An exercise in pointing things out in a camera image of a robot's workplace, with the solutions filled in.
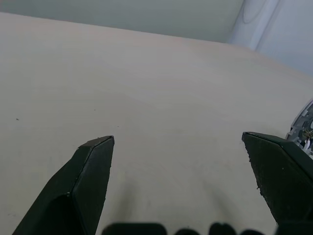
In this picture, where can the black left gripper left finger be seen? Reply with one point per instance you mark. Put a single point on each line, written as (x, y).
(80, 186)

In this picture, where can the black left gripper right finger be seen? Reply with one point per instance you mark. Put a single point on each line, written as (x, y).
(281, 176)

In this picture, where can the grey motor cover with circuit board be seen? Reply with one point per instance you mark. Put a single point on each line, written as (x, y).
(303, 129)

